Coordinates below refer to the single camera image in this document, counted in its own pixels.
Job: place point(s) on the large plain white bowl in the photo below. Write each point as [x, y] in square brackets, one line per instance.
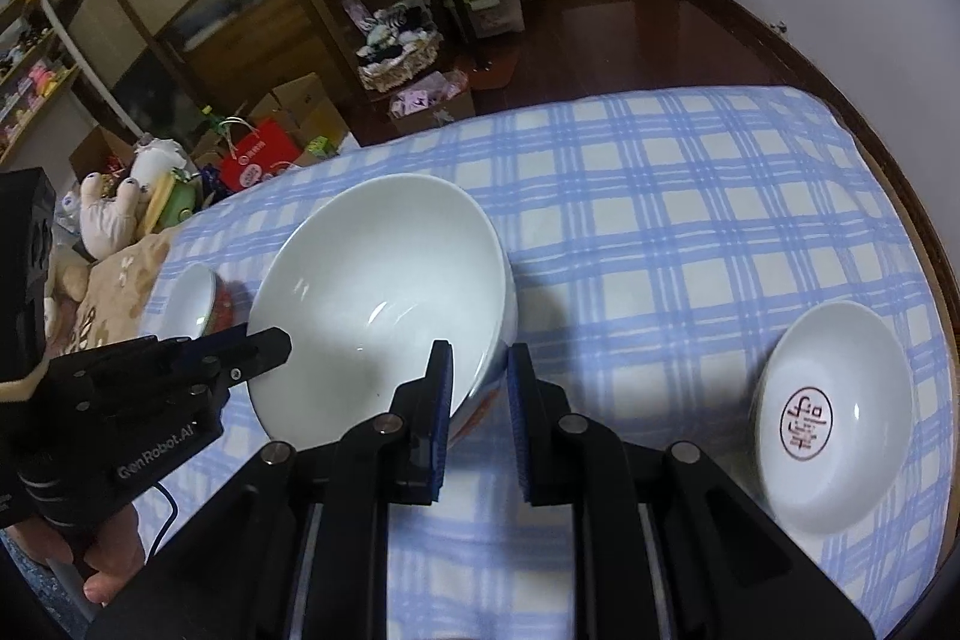
[375, 310]

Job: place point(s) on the green yellow plush toy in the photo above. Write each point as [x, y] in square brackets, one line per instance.
[176, 201]

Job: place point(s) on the blue plaid cloth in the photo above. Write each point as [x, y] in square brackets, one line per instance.
[675, 220]

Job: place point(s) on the purple bag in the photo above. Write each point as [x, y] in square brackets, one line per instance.
[431, 100]

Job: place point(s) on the brown printed blanket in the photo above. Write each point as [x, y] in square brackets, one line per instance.
[112, 287]

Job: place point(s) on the person's left hand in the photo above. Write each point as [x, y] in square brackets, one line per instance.
[112, 546]

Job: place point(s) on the white toy shelf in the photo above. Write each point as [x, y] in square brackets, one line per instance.
[34, 78]

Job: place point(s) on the wicker basket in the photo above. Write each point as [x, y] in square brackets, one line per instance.
[397, 59]

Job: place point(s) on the open cardboard box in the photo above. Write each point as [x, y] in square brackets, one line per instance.
[101, 149]

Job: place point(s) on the small green box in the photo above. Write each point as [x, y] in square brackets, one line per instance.
[322, 147]

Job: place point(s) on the red shopping bag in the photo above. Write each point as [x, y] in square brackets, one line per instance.
[259, 160]

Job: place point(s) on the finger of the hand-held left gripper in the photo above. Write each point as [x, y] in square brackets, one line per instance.
[255, 355]

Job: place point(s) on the small red-sided white bowl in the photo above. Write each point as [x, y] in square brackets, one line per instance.
[832, 400]
[187, 302]

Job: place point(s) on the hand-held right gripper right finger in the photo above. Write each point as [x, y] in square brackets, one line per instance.
[519, 437]

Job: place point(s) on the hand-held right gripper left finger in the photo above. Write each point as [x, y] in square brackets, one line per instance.
[439, 430]

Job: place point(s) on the white fluffy plush toy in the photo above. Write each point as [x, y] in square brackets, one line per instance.
[157, 154]

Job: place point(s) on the closed cardboard box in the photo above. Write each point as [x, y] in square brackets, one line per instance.
[300, 104]

